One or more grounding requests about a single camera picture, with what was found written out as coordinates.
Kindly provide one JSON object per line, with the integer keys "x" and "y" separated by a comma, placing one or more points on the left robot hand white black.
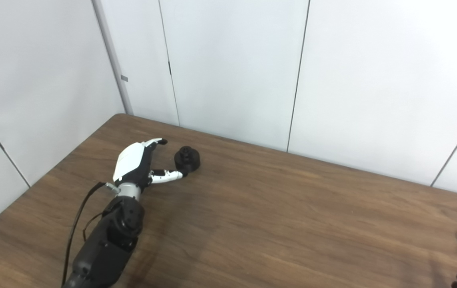
{"x": 130, "y": 160}

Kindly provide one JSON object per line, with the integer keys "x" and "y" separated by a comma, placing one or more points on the round black part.
{"x": 188, "y": 160}

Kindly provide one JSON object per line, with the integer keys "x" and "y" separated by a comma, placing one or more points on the small grey tag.
{"x": 124, "y": 78}

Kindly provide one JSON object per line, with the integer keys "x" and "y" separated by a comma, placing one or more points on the grey wall corner strip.
{"x": 112, "y": 56}

